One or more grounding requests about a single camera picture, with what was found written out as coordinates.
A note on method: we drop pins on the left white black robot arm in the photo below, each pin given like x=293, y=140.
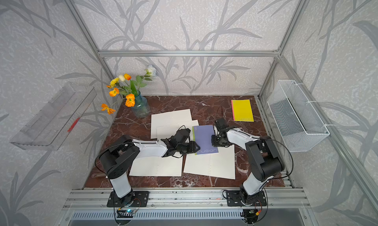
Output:
x=117, y=159

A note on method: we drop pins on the open notebook front right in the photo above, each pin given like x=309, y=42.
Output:
x=220, y=165

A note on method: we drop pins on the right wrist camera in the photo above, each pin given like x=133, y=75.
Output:
x=221, y=125

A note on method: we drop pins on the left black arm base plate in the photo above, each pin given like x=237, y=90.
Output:
x=132, y=199

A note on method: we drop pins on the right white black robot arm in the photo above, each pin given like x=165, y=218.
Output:
x=264, y=158

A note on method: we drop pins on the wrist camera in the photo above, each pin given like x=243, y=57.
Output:
x=182, y=135
x=221, y=125

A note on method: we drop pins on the purple notebook green spine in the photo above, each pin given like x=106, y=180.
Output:
x=203, y=136

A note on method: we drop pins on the clear plastic wall tray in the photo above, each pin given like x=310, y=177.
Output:
x=50, y=127

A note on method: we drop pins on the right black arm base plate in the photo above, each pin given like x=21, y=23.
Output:
x=238, y=198

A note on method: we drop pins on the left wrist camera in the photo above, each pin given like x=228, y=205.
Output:
x=182, y=135

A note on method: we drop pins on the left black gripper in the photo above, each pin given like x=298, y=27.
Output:
x=193, y=149

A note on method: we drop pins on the glass vase with flowers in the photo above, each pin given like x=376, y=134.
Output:
x=129, y=89

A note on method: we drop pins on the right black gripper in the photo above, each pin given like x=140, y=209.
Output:
x=213, y=142

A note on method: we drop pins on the open notebook centre left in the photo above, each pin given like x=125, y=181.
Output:
x=165, y=132

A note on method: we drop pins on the open notebook front left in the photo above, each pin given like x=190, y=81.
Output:
x=156, y=167

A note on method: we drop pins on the white wire mesh basket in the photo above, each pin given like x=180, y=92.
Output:
x=299, y=124

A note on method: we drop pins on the brown slotted spatula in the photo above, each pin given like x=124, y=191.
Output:
x=98, y=175

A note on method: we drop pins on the yellow notebook pink spine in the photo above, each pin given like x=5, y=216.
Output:
x=242, y=111

